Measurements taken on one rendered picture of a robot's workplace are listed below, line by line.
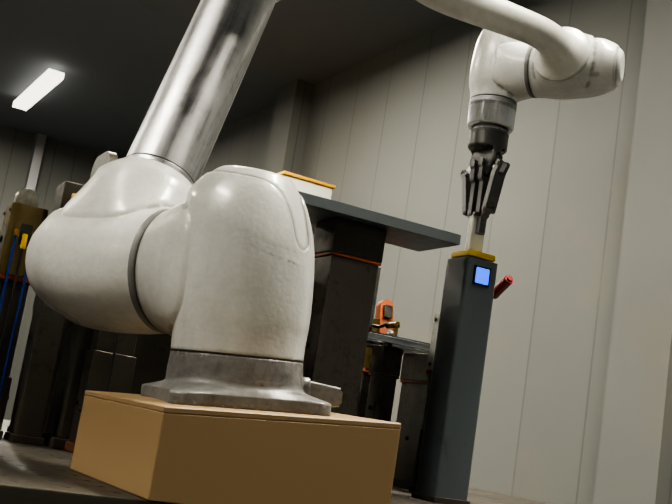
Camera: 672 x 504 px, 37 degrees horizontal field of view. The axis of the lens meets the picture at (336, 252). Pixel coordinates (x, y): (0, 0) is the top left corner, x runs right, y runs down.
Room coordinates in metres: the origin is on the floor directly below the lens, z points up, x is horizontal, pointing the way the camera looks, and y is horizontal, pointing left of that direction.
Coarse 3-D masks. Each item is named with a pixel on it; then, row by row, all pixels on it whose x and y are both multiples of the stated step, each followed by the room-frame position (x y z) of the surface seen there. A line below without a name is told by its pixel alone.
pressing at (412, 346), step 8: (368, 336) 2.05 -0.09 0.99; (376, 336) 2.05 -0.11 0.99; (384, 336) 2.06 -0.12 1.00; (392, 336) 2.07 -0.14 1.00; (368, 344) 2.26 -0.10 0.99; (376, 344) 2.25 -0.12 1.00; (400, 344) 2.08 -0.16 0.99; (408, 344) 2.09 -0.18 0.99; (416, 344) 2.10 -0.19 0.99; (424, 344) 2.10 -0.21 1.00; (408, 352) 2.30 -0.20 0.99; (416, 352) 2.30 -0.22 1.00; (424, 352) 2.29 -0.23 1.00
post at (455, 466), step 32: (448, 288) 1.85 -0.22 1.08; (480, 288) 1.83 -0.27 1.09; (448, 320) 1.84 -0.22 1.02; (480, 320) 1.83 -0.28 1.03; (448, 352) 1.83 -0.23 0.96; (480, 352) 1.83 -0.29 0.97; (448, 384) 1.81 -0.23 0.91; (480, 384) 1.84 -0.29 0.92; (448, 416) 1.81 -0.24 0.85; (448, 448) 1.82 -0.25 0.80; (448, 480) 1.82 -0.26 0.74
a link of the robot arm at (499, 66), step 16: (480, 48) 1.83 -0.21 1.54; (496, 48) 1.80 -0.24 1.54; (512, 48) 1.79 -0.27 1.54; (528, 48) 1.78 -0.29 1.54; (480, 64) 1.82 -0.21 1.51; (496, 64) 1.80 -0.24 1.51; (512, 64) 1.79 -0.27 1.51; (480, 80) 1.82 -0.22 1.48; (496, 80) 1.80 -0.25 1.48; (512, 80) 1.79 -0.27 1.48; (528, 80) 1.78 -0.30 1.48; (512, 96) 1.82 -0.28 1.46; (528, 96) 1.82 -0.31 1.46
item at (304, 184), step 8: (288, 176) 5.82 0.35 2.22; (296, 176) 5.83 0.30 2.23; (296, 184) 5.85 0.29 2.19; (304, 184) 5.87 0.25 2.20; (312, 184) 5.90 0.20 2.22; (320, 184) 5.92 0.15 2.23; (328, 184) 5.94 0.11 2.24; (312, 192) 5.90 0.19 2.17; (320, 192) 5.93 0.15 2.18; (328, 192) 5.95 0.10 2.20
